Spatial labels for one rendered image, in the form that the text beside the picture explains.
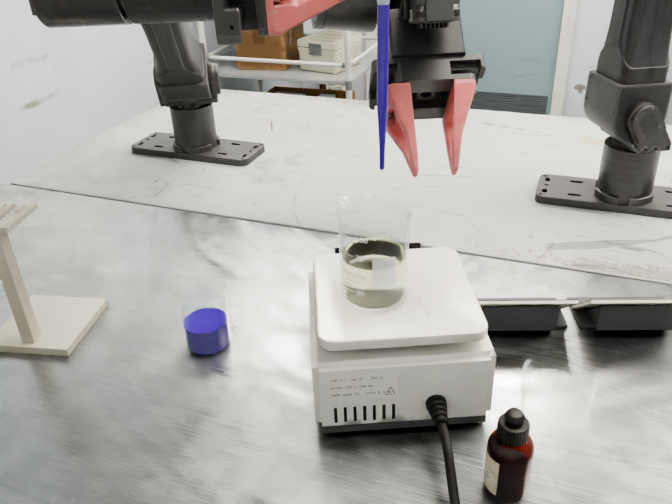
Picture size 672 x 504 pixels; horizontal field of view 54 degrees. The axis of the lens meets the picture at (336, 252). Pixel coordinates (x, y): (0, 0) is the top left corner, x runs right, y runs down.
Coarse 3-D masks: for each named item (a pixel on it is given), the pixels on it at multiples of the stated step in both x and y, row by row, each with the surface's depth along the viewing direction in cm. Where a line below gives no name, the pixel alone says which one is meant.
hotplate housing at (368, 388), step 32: (320, 352) 47; (352, 352) 47; (384, 352) 46; (416, 352) 46; (448, 352) 46; (480, 352) 46; (320, 384) 46; (352, 384) 46; (384, 384) 46; (416, 384) 47; (448, 384) 47; (480, 384) 47; (320, 416) 48; (352, 416) 48; (384, 416) 48; (416, 416) 48; (448, 416) 48; (480, 416) 49
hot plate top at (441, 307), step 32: (320, 256) 55; (416, 256) 54; (448, 256) 54; (320, 288) 51; (416, 288) 50; (448, 288) 50; (320, 320) 47; (352, 320) 47; (384, 320) 47; (416, 320) 47; (448, 320) 46; (480, 320) 46
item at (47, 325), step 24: (0, 216) 56; (24, 216) 55; (0, 240) 54; (0, 264) 55; (24, 288) 57; (24, 312) 58; (48, 312) 63; (72, 312) 63; (96, 312) 63; (0, 336) 60; (24, 336) 59; (48, 336) 60; (72, 336) 60
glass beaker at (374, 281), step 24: (336, 216) 46; (360, 216) 49; (384, 216) 49; (408, 216) 46; (360, 240) 45; (384, 240) 44; (408, 240) 46; (360, 264) 46; (384, 264) 45; (408, 264) 48; (360, 288) 47; (384, 288) 46; (360, 312) 48; (384, 312) 47
